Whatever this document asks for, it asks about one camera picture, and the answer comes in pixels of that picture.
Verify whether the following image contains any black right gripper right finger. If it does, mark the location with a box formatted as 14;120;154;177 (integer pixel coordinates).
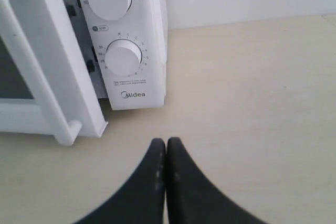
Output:
166;137;264;224

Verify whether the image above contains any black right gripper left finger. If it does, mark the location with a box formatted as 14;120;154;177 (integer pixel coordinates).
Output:
77;138;165;224

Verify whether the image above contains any white microwave door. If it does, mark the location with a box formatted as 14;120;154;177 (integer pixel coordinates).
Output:
1;0;107;146

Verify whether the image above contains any white Midea microwave oven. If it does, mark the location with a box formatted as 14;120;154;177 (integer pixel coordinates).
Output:
64;0;168;110

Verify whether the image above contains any white lower timer knob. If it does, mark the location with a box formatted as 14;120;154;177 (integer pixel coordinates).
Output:
104;39;142;76

